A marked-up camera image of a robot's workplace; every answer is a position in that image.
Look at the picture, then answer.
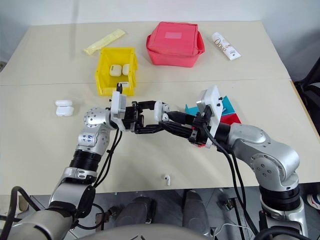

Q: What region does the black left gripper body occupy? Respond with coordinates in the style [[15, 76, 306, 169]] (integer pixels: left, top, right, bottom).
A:
[[123, 101, 145, 133]]

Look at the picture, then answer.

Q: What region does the thin white floor cable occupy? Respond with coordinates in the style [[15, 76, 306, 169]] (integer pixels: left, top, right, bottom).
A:
[[214, 223, 251, 236]]

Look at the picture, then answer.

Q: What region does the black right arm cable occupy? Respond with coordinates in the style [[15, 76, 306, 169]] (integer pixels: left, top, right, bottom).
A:
[[202, 107, 261, 237]]

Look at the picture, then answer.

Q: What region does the white Dove cream tube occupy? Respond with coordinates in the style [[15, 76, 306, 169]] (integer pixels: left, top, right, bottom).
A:
[[211, 31, 243, 61]]

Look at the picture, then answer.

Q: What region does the tan rounded floor object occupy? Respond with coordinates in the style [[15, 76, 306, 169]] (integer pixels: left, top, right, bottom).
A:
[[17, 196, 31, 213]]

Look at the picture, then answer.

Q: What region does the black right shoulder cable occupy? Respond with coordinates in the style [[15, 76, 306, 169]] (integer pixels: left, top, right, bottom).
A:
[[257, 228, 308, 240]]

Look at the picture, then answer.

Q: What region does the beige rounded robot torso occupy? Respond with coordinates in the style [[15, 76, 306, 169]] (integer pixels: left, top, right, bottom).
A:
[[74, 223, 211, 240]]

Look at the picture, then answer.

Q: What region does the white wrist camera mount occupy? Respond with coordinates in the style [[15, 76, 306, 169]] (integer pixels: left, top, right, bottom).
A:
[[109, 83, 128, 131], [196, 84, 224, 150]]

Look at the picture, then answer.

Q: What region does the pale yellow sachet packet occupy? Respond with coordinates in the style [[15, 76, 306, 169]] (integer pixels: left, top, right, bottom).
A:
[[83, 28, 127, 55]]

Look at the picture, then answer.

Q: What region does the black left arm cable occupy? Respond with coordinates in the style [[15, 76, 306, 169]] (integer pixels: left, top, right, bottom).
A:
[[74, 128, 123, 231]]

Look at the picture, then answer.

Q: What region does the black left shoulder cable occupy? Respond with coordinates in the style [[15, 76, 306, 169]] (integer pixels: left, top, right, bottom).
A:
[[0, 186, 42, 240]]

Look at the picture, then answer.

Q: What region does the dark metal stand frame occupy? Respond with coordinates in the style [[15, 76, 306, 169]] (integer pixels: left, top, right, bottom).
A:
[[223, 196, 252, 240], [96, 212, 113, 232]]

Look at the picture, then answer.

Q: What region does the white red blue shoe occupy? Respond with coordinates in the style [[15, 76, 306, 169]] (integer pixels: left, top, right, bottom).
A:
[[306, 192, 320, 208]]

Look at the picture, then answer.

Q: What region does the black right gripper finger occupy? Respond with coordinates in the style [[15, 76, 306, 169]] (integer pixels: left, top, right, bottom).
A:
[[166, 111, 198, 125], [159, 121, 195, 140]]

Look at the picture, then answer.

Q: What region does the blue plastic tray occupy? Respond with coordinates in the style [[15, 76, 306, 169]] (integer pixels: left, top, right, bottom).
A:
[[184, 95, 237, 116]]

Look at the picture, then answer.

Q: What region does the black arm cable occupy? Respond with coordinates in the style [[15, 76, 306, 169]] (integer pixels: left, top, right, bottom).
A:
[[202, 107, 261, 237], [74, 128, 123, 231]]

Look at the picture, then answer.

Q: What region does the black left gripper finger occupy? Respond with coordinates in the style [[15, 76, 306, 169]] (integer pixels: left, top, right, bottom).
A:
[[134, 123, 166, 135], [136, 100, 157, 112]]

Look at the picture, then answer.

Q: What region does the yellow plastic bin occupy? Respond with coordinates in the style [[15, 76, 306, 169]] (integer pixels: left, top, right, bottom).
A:
[[94, 46, 139, 97]]

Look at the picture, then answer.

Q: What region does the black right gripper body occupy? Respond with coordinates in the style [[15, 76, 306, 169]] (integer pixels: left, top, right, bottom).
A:
[[188, 106, 215, 146]]

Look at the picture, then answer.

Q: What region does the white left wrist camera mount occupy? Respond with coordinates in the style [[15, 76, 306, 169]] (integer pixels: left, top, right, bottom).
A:
[[109, 83, 128, 131]]

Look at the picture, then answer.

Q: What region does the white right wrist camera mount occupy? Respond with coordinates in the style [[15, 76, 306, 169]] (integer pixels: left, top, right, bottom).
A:
[[196, 84, 224, 150]]

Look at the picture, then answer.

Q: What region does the dark grey rounded shape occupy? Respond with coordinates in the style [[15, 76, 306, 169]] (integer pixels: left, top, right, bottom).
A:
[[182, 189, 210, 236], [114, 196, 157, 227]]

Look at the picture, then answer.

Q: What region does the red plastic tray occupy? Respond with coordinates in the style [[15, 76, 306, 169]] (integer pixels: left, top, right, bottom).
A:
[[193, 113, 242, 150]]

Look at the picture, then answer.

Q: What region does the black shoulder cable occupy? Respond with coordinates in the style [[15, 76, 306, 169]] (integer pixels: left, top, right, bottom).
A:
[[0, 186, 42, 240], [257, 228, 308, 240]]

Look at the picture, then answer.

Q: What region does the black chair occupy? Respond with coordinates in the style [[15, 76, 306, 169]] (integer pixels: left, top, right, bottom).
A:
[[293, 58, 320, 98]]

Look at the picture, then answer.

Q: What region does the red fabric zip pouch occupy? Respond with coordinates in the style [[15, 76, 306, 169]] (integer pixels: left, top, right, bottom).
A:
[[145, 21, 206, 68]]

